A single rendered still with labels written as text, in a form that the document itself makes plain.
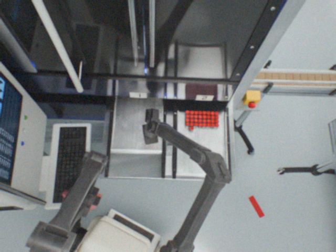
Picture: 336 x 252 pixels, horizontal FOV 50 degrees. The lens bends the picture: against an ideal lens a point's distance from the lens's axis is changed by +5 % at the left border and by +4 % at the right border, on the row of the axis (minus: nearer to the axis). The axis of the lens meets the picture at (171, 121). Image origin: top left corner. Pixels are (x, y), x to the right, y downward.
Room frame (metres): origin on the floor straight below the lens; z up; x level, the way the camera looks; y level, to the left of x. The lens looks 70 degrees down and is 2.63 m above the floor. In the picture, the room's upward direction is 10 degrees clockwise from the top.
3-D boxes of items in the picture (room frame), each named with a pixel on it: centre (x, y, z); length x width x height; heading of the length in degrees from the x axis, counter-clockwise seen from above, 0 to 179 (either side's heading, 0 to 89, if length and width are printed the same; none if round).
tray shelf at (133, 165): (0.56, 0.00, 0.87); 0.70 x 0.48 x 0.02; 98
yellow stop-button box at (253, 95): (0.80, -0.39, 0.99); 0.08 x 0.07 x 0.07; 8
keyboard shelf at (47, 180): (0.33, 0.53, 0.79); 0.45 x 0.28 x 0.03; 11
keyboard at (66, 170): (0.33, 0.48, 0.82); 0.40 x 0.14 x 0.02; 11
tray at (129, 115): (0.60, 0.18, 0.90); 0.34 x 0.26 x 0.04; 8
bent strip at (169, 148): (0.41, -0.02, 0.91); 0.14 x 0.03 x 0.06; 8
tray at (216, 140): (0.54, -0.18, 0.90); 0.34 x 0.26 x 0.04; 8
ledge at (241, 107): (0.85, -0.40, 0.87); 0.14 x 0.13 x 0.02; 8
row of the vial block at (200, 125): (0.63, -0.17, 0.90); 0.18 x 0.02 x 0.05; 98
